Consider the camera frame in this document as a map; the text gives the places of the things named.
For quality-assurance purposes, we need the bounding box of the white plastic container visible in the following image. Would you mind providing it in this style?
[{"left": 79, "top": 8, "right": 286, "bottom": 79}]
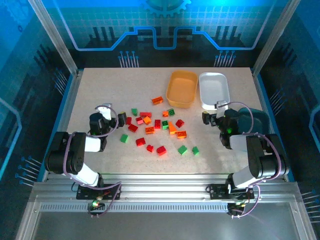
[{"left": 198, "top": 72, "right": 231, "bottom": 111}]

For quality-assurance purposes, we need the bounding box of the teal plastic container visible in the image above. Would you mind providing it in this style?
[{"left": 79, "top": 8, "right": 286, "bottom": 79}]
[{"left": 236, "top": 106, "right": 271, "bottom": 137}]

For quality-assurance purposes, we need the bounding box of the orange plastic container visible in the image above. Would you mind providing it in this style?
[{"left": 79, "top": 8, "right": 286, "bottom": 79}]
[{"left": 165, "top": 70, "right": 199, "bottom": 110}]

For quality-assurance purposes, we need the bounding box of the small circuit board with LED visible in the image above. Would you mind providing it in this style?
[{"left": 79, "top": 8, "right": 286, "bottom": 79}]
[
  {"left": 227, "top": 201, "right": 247, "bottom": 212},
  {"left": 87, "top": 199, "right": 106, "bottom": 210}
]

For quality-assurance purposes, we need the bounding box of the grey metal panel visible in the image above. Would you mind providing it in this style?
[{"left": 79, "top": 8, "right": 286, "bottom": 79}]
[{"left": 14, "top": 202, "right": 316, "bottom": 240}]

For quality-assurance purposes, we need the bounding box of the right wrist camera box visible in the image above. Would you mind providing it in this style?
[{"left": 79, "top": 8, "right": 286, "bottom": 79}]
[{"left": 215, "top": 100, "right": 230, "bottom": 119}]

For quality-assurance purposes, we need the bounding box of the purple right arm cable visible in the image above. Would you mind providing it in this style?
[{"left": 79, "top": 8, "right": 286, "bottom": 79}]
[{"left": 217, "top": 101, "right": 283, "bottom": 220}]

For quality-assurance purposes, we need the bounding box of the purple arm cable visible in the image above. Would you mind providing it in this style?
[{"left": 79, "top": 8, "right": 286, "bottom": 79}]
[
  {"left": 62, "top": 105, "right": 123, "bottom": 218},
  {"left": 217, "top": 101, "right": 283, "bottom": 220}
]

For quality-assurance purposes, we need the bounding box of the aluminium side rail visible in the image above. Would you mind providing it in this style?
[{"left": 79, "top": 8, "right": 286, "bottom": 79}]
[
  {"left": 251, "top": 68, "right": 296, "bottom": 183},
  {"left": 37, "top": 69, "right": 85, "bottom": 182}
]

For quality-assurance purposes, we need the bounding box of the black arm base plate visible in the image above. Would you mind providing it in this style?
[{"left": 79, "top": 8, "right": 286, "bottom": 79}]
[
  {"left": 206, "top": 183, "right": 256, "bottom": 201},
  {"left": 76, "top": 183, "right": 122, "bottom": 201}
]

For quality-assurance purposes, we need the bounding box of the aluminium mounting rail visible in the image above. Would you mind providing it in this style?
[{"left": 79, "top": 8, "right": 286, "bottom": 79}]
[{"left": 29, "top": 172, "right": 305, "bottom": 205}]

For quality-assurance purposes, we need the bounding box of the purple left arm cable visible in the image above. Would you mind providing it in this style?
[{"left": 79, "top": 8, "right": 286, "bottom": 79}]
[{"left": 62, "top": 105, "right": 123, "bottom": 218}]

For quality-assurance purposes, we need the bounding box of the slotted metal cable duct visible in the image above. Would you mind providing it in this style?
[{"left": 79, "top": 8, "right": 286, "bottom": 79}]
[{"left": 39, "top": 202, "right": 230, "bottom": 213}]

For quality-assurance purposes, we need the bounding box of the aluminium frame post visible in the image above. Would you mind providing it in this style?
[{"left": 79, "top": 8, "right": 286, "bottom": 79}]
[
  {"left": 251, "top": 0, "right": 303, "bottom": 77},
  {"left": 26, "top": 0, "right": 82, "bottom": 77}
]

